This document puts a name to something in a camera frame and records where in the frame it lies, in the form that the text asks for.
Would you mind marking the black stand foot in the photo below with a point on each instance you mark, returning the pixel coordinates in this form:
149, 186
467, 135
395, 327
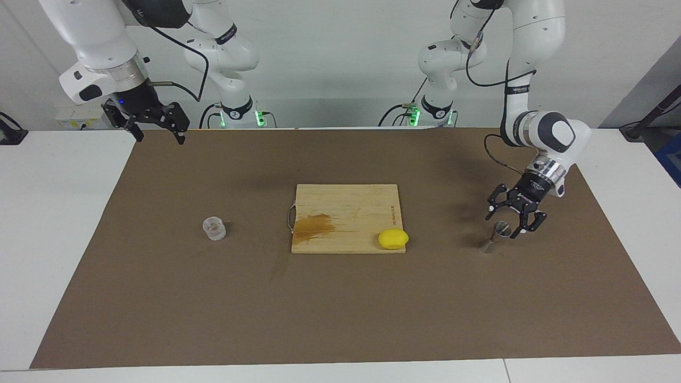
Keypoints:
11, 135

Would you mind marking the wooden cutting board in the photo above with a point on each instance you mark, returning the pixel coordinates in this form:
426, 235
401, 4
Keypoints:
351, 213

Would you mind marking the white power box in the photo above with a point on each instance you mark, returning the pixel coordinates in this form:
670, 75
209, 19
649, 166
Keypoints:
80, 114

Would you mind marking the steel jigger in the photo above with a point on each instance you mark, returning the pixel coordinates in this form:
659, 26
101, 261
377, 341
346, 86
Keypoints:
488, 247

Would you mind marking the black tripod leg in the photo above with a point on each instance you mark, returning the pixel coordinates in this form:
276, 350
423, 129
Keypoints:
636, 130

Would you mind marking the yellow lemon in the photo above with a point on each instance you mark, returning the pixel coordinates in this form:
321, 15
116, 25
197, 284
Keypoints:
393, 239

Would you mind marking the clear glass cup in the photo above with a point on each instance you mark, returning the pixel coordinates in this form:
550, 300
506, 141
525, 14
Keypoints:
214, 229

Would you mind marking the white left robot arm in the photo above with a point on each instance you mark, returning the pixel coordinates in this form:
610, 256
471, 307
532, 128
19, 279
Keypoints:
553, 133

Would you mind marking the brown table mat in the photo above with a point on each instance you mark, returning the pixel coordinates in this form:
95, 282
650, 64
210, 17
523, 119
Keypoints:
213, 308

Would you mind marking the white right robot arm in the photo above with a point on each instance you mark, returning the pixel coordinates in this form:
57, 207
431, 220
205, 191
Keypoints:
96, 32

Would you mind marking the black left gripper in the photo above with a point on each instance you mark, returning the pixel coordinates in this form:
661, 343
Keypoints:
528, 194

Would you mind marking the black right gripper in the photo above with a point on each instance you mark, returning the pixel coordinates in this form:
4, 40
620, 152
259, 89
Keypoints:
141, 101

